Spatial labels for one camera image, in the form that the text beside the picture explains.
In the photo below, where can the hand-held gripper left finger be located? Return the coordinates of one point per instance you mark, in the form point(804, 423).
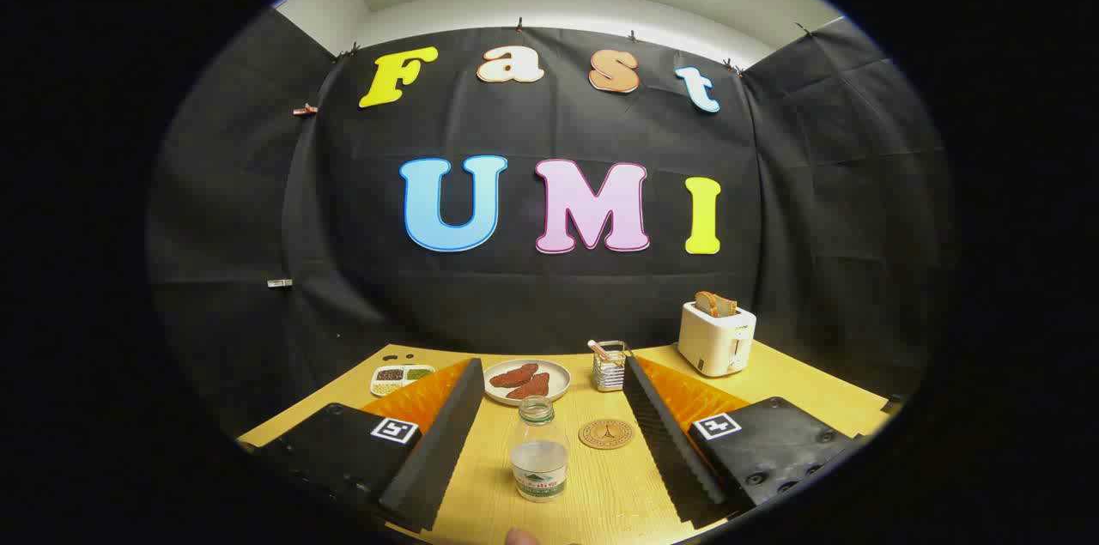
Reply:
point(438, 451)

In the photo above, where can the black backdrop cloth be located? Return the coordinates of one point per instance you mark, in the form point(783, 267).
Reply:
point(558, 305)

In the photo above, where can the round cork coaster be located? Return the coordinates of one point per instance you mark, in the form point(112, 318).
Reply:
point(606, 433)

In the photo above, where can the brown meat piece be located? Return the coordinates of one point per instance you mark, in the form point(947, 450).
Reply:
point(531, 388)
point(513, 375)

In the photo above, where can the wooden table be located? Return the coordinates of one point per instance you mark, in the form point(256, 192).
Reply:
point(601, 489)

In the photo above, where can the toast slice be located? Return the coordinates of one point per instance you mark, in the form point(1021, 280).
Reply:
point(704, 303)
point(727, 305)

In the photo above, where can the white divided spice tray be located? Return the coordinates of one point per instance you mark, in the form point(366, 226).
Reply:
point(402, 378)

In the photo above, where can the clear plastic juice bottle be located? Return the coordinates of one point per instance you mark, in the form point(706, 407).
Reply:
point(539, 463)

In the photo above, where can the white toaster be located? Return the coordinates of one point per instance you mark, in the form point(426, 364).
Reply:
point(713, 343)

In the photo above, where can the white round plate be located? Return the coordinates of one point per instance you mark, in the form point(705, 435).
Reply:
point(556, 375)

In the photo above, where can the thin stick in holder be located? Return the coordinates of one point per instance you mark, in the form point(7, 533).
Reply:
point(598, 349)

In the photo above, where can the red clip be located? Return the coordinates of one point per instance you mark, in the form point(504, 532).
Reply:
point(305, 109)

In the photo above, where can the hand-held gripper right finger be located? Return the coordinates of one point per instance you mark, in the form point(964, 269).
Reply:
point(665, 442)

